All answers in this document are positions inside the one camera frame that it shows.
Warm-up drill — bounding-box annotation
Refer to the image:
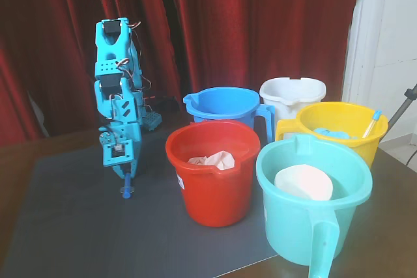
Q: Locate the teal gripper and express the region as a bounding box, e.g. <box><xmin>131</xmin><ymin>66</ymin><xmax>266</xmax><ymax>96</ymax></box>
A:
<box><xmin>98</xmin><ymin>120</ymin><xmax>143</xmax><ymax>180</ymax></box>

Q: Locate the blue plunger plastic syringe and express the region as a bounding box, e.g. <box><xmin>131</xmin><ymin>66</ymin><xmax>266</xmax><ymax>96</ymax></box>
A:
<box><xmin>119</xmin><ymin>172</ymin><xmax>134</xmax><ymax>199</ymax></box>

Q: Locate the teal robot base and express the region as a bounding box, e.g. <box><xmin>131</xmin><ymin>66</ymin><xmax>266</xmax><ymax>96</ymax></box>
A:
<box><xmin>141</xmin><ymin>111</ymin><xmax>163</xmax><ymax>133</ymax></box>

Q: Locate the black rubber mat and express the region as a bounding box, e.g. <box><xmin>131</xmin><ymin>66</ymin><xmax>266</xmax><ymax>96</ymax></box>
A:
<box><xmin>3</xmin><ymin>126</ymin><xmax>283</xmax><ymax>278</ymax></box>

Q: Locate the red plastic bucket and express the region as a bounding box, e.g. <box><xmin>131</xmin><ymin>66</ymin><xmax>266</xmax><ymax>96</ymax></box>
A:
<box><xmin>165</xmin><ymin>119</ymin><xmax>261</xmax><ymax>229</ymax></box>

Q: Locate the crumpled pinkish white paper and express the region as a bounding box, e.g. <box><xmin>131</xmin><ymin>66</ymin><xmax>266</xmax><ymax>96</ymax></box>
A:
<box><xmin>188</xmin><ymin>150</ymin><xmax>237</xmax><ymax>171</ymax></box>

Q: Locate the blue plastic bucket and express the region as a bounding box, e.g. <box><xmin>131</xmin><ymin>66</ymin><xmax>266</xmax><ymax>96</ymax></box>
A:
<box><xmin>182</xmin><ymin>87</ymin><xmax>277</xmax><ymax>145</ymax></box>

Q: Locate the red curtain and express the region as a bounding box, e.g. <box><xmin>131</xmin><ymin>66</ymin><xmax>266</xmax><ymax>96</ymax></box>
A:
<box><xmin>0</xmin><ymin>0</ymin><xmax>367</xmax><ymax>147</ymax></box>

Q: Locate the white cup in teal jug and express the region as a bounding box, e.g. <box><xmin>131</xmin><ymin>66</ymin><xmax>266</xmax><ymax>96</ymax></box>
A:
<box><xmin>274</xmin><ymin>163</ymin><xmax>335</xmax><ymax>201</ymax></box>

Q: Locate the teal plastic bucket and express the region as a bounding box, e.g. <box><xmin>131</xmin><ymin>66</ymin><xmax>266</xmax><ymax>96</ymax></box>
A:
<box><xmin>255</xmin><ymin>133</ymin><xmax>373</xmax><ymax>278</ymax></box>

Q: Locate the white plastic bucket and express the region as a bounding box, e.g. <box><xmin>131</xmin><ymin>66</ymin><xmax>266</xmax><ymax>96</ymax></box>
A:
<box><xmin>259</xmin><ymin>77</ymin><xmax>327</xmax><ymax>141</ymax></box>

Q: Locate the yellow plastic bucket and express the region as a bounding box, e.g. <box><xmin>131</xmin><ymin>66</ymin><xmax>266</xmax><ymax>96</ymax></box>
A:
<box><xmin>275</xmin><ymin>101</ymin><xmax>390</xmax><ymax>170</ymax></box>

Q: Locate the clear tube with blue cap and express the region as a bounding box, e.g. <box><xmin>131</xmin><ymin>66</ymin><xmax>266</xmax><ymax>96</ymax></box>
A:
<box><xmin>362</xmin><ymin>110</ymin><xmax>382</xmax><ymax>139</ymax></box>

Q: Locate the grey tripod leg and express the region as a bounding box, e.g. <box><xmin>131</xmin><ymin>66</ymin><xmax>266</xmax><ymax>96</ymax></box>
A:
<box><xmin>387</xmin><ymin>83</ymin><xmax>417</xmax><ymax>126</ymax></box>

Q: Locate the small wrist camera board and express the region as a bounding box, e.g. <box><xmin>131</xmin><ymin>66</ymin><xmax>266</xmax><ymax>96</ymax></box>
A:
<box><xmin>110</xmin><ymin>146</ymin><xmax>126</xmax><ymax>161</ymax></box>

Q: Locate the thin dark cable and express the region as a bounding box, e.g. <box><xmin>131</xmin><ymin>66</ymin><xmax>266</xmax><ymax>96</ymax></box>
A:
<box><xmin>403</xmin><ymin>141</ymin><xmax>417</xmax><ymax>165</ymax></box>

